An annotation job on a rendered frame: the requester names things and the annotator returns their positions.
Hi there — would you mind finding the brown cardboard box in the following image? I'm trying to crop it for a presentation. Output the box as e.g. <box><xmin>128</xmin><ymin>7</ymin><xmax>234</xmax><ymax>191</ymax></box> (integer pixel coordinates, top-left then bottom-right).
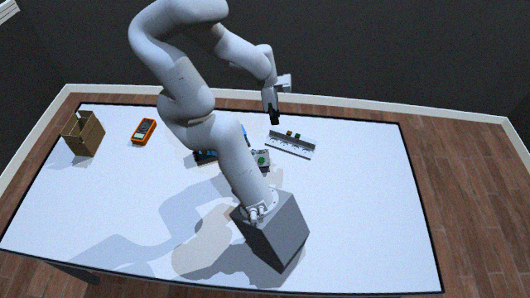
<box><xmin>60</xmin><ymin>110</ymin><xmax>106</xmax><ymax>157</ymax></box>

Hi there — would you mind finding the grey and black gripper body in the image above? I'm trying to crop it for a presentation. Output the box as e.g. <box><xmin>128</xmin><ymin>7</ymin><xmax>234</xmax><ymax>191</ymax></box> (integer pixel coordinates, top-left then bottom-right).
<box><xmin>258</xmin><ymin>85</ymin><xmax>278</xmax><ymax>113</ymax></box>

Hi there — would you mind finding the orange digital multimeter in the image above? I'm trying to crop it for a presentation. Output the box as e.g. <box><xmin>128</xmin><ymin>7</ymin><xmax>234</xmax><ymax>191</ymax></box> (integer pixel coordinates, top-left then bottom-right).
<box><xmin>130</xmin><ymin>118</ymin><xmax>157</xmax><ymax>146</ymax></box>

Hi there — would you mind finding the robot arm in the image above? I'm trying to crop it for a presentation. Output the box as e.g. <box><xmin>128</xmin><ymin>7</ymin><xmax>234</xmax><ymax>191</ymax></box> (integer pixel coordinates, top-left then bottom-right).
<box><xmin>128</xmin><ymin>0</ymin><xmax>292</xmax><ymax>223</ymax></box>

